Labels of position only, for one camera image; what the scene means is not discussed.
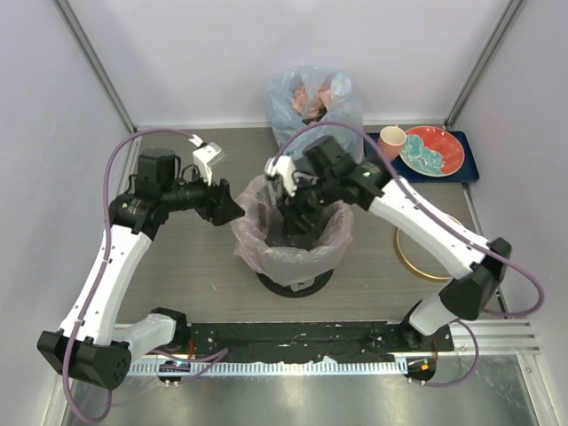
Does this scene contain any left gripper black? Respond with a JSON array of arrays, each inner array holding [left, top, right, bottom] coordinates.
[[162, 164, 245, 225]]

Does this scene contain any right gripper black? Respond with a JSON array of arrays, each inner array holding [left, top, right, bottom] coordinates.
[[276, 173, 340, 237]]

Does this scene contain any pink plastic trash bag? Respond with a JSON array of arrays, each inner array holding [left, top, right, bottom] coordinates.
[[231, 175, 354, 293]]

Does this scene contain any black trash bin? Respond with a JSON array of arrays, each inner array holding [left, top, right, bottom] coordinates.
[[251, 199, 343, 298]]

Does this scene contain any gold bin rim ring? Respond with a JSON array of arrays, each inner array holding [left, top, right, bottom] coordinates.
[[394, 215, 462, 283]]

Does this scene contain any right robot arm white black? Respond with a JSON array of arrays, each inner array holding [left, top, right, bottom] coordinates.
[[264, 137, 511, 351]]

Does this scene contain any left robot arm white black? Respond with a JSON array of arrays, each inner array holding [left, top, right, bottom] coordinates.
[[37, 143, 244, 391]]

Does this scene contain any blue plastic bag of bags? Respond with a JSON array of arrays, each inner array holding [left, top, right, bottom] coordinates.
[[264, 66, 364, 162]]

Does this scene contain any pink white cup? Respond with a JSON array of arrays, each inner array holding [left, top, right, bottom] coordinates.
[[378, 125, 406, 162]]

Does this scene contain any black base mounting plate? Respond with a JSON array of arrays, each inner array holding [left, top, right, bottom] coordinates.
[[186, 321, 454, 364]]

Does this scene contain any red bowl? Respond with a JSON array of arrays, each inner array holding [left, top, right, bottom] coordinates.
[[399, 126, 466, 178]]

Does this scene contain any blue tray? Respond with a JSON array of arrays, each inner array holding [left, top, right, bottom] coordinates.
[[362, 130, 481, 184]]

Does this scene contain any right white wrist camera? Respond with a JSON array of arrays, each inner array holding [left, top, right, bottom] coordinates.
[[264, 155, 297, 197]]

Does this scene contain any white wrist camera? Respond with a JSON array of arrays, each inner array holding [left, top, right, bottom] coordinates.
[[264, 155, 297, 197], [189, 134, 224, 186]]

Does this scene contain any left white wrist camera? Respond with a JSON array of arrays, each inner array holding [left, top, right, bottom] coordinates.
[[189, 134, 224, 186]]

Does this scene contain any white slotted cable duct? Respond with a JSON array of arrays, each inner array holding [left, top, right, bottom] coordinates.
[[128, 357, 407, 378]]

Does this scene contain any left aluminium frame post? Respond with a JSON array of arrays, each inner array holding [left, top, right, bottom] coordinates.
[[52, 0, 137, 133]]

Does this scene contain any aluminium frame post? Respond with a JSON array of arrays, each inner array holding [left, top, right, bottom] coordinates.
[[443, 0, 527, 130], [52, 0, 137, 133]]

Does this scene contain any right aluminium frame post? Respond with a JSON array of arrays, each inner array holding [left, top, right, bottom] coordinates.
[[443, 0, 527, 130]]

